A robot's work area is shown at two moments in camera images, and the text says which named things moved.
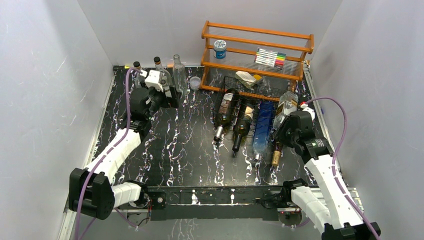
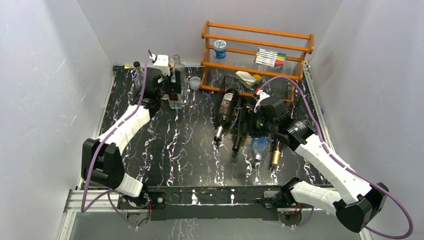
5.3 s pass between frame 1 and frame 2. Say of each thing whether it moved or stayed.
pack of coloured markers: stayed
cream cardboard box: stayed
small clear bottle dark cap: stayed
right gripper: moved
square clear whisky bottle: moved
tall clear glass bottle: stayed
